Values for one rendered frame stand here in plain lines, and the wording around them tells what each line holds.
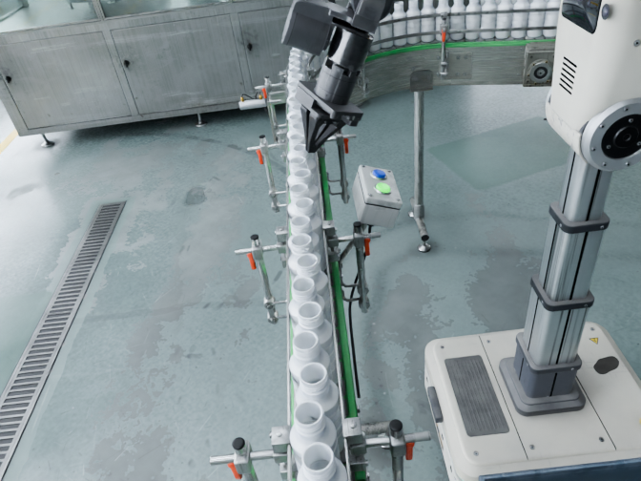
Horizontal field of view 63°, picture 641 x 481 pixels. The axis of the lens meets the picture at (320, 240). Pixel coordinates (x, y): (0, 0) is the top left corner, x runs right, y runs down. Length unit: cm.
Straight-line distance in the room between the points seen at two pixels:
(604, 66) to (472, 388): 109
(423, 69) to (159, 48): 231
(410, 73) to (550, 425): 146
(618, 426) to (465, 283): 99
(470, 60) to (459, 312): 107
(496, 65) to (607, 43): 131
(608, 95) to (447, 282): 156
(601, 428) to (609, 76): 107
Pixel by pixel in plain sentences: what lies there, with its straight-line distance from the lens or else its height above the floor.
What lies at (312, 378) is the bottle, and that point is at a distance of 74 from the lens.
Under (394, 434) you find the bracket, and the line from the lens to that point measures 72.
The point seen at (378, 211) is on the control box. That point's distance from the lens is 111.
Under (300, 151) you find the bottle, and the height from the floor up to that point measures 116.
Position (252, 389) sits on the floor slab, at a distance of 220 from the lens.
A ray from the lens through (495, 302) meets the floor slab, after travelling 247.
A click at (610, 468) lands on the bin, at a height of 94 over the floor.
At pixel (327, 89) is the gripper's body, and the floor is 142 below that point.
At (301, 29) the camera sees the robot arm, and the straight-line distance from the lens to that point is 78.
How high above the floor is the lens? 171
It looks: 37 degrees down
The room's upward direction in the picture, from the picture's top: 8 degrees counter-clockwise
